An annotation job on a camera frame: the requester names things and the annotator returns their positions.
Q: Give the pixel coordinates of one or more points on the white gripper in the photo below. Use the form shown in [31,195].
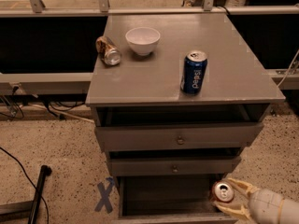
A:
[264,205]

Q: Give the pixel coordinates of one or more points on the red coke can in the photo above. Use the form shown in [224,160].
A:
[222,191]

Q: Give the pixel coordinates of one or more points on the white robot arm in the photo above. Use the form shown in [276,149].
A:
[247,202]

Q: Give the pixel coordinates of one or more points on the grey top drawer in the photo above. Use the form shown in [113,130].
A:
[152,128]

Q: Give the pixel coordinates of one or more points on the grey drawer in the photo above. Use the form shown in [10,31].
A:
[152,128]
[168,199]
[174,162]

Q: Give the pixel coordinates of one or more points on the grey middle drawer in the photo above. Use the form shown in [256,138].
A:
[174,162]

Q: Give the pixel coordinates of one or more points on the grey drawer cabinet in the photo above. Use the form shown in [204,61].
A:
[233,75]

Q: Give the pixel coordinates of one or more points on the grey bottom drawer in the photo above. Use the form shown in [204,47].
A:
[168,199]

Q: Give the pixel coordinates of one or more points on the blue pepsi can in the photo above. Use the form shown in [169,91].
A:
[194,68]

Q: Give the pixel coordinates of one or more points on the brown can lying down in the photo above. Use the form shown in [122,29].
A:
[108,51]

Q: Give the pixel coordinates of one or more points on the blue tape cross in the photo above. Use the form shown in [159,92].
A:
[104,196]

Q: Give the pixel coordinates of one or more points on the white bowl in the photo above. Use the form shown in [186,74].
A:
[142,40]

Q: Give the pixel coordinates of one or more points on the black metal leg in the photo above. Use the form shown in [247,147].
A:
[27,209]

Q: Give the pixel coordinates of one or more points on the grey metal railing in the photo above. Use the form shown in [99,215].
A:
[46,11]

